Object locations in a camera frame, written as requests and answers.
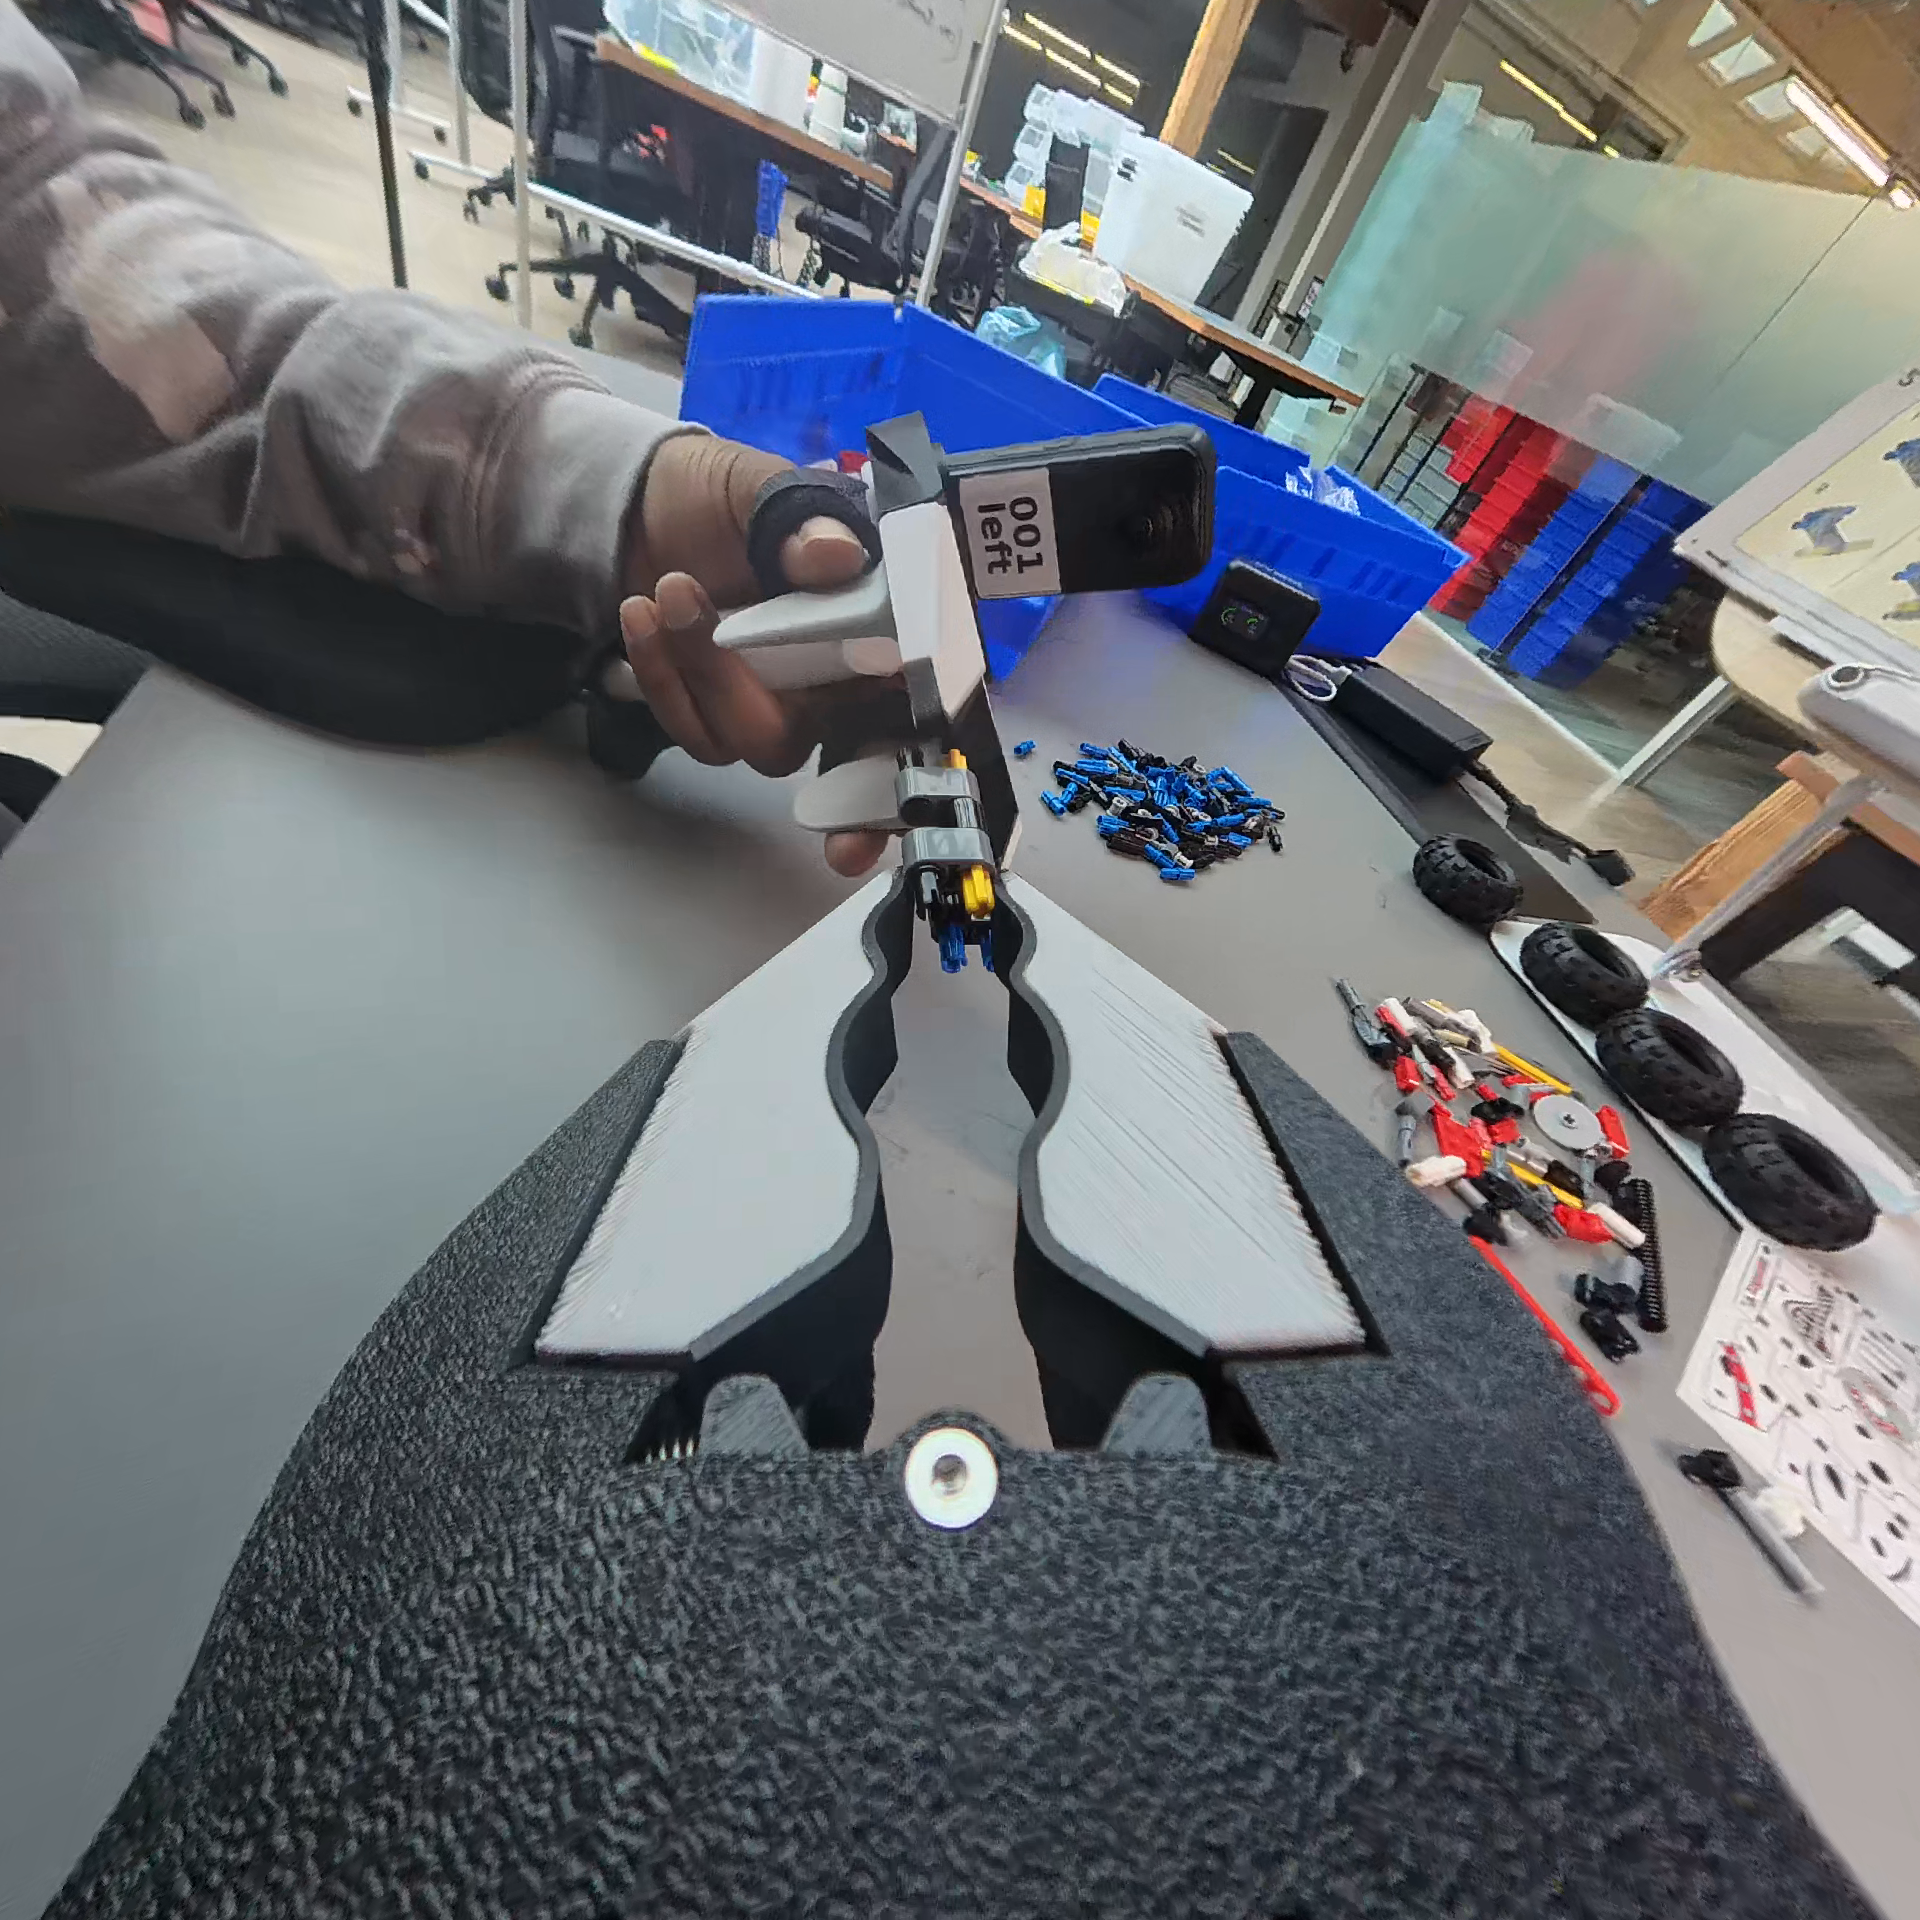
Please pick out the black rubber toy tyre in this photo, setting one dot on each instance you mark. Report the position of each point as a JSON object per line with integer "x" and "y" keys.
{"x": 1585, "y": 971}
{"x": 1789, "y": 1183}
{"x": 1669, "y": 1068}
{"x": 1469, "y": 878}

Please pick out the blue plastic bin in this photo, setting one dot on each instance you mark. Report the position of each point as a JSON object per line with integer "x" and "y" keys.
{"x": 781, "y": 360}
{"x": 1319, "y": 539}

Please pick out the white sticker sheet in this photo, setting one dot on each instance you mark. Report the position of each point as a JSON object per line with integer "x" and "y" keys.
{"x": 1815, "y": 1395}

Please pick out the black toothed toy rack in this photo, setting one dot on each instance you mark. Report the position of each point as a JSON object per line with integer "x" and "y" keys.
{"x": 1648, "y": 1254}

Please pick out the grey black toy brick assembly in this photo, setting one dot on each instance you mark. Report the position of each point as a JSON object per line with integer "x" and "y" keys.
{"x": 944, "y": 849}

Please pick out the pile of mixed toy parts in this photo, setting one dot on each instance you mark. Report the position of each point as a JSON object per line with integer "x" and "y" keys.
{"x": 1501, "y": 1142}

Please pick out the silver metal table leg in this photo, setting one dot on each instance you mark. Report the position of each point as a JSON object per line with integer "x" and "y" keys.
{"x": 1769, "y": 878}

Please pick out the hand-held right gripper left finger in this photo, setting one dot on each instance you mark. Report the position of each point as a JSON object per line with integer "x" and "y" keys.
{"x": 721, "y": 1200}

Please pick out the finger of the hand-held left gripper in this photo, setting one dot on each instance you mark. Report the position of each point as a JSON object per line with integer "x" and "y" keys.
{"x": 992, "y": 779}

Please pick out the person's left hand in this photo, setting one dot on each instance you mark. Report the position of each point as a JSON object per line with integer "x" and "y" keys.
{"x": 692, "y": 524}

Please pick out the white grey device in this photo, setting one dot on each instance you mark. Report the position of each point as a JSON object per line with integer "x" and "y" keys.
{"x": 1868, "y": 697}

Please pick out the small black device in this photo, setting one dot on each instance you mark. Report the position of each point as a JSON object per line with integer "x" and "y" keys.
{"x": 1253, "y": 616}

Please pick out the wooden bench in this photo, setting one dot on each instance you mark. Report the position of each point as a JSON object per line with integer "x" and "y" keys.
{"x": 1724, "y": 868}

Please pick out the long wooden table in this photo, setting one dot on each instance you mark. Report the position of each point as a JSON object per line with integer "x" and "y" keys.
{"x": 734, "y": 112}
{"x": 1201, "y": 322}

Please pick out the white rolling whiteboard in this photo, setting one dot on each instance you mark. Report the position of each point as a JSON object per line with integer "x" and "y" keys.
{"x": 870, "y": 52}

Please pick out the stack of clear plastic boxes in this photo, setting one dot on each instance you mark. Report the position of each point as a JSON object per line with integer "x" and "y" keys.
{"x": 1058, "y": 150}

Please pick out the grey toy disc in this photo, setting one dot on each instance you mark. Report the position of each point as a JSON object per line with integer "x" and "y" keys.
{"x": 1564, "y": 1126}

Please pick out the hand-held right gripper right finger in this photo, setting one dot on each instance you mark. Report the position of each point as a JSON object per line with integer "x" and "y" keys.
{"x": 1170, "y": 1184}

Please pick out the white storage box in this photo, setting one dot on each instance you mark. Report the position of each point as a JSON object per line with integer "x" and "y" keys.
{"x": 1178, "y": 218}

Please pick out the black office chair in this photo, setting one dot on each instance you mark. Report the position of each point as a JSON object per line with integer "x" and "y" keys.
{"x": 150, "y": 43}
{"x": 886, "y": 241}
{"x": 580, "y": 164}

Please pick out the person's left forearm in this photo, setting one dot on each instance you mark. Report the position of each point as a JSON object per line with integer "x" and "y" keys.
{"x": 300, "y": 375}

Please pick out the frosted glass partition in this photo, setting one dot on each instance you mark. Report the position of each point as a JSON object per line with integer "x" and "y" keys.
{"x": 1576, "y": 300}

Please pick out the white flat board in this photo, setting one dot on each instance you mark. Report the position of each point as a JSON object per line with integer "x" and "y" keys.
{"x": 1687, "y": 990}

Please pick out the grey toy axle pin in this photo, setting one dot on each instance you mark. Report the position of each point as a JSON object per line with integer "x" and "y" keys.
{"x": 1780, "y": 1552}

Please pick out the stack of red blue bins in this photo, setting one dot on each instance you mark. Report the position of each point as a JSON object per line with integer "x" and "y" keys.
{"x": 1560, "y": 539}

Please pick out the white toy pin connector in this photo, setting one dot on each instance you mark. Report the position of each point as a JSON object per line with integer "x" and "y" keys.
{"x": 1781, "y": 1507}

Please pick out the red long toy beam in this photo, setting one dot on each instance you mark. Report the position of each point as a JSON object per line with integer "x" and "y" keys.
{"x": 1545, "y": 1329}

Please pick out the black power adapter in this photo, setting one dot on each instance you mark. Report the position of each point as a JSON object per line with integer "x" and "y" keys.
{"x": 1412, "y": 716}

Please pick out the pale round table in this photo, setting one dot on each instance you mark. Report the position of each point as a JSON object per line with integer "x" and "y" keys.
{"x": 1764, "y": 674}

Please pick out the grey desk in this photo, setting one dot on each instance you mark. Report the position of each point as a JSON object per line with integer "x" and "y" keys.
{"x": 376, "y": 975}

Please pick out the black small toy connector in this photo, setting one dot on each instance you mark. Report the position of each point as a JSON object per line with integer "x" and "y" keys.
{"x": 1709, "y": 1468}

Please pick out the pile of blue black pins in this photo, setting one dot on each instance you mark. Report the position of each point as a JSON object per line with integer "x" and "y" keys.
{"x": 1170, "y": 810}

